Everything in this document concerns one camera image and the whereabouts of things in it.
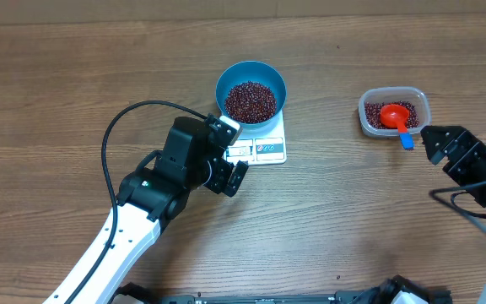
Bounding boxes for blue plastic bowl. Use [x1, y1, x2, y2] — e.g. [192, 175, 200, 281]
[215, 61, 287, 128]

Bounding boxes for red beans in bowl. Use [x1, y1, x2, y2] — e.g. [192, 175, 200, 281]
[224, 81, 277, 124]

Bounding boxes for red beans in container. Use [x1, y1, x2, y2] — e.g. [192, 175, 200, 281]
[364, 100, 419, 129]

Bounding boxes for red plastic measuring scoop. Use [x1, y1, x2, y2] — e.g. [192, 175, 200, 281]
[380, 104, 414, 150]

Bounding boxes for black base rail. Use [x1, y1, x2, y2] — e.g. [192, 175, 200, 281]
[110, 275, 453, 304]

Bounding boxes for clear plastic bean container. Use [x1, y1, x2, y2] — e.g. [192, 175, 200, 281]
[358, 86, 432, 138]

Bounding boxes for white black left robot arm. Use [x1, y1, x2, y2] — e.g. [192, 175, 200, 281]
[47, 116, 248, 303]

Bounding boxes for white digital kitchen scale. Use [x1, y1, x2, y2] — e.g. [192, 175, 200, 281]
[224, 111, 287, 166]

